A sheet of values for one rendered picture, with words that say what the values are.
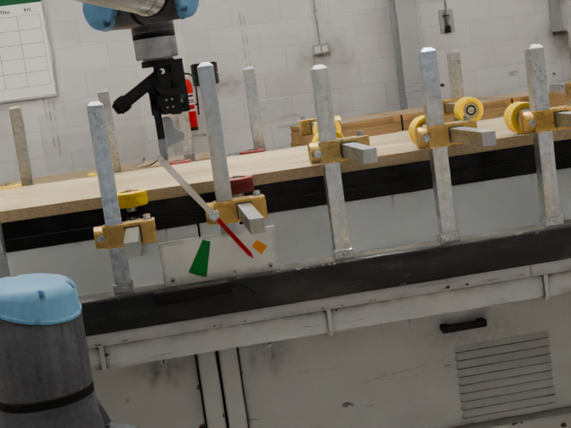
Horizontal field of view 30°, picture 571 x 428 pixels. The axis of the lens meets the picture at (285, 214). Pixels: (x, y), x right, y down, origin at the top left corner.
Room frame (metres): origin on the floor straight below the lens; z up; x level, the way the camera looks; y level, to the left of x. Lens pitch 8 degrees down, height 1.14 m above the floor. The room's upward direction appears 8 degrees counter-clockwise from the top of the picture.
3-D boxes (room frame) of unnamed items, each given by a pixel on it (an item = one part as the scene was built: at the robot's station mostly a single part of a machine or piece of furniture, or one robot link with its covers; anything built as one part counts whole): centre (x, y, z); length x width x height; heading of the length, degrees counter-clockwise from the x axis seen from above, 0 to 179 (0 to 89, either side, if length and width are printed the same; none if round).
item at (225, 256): (2.34, 0.16, 0.75); 0.26 x 0.01 x 0.10; 96
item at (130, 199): (2.50, 0.36, 0.85); 0.08 x 0.08 x 0.11
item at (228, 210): (2.38, 0.11, 0.85); 0.14 x 0.06 x 0.05; 96
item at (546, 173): (2.45, -0.61, 0.88); 0.04 x 0.04 x 0.48; 6
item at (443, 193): (2.43, -0.37, 0.91); 0.04 x 0.04 x 0.48; 6
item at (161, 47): (2.28, 0.22, 1.22); 0.10 x 0.09 x 0.05; 6
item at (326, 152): (2.40, -0.14, 0.95); 0.14 x 0.06 x 0.05; 96
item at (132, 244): (2.31, 0.34, 0.83); 0.44 x 0.03 x 0.04; 6
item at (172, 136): (2.27, 0.22, 1.03); 0.06 x 0.03 x 0.09; 96
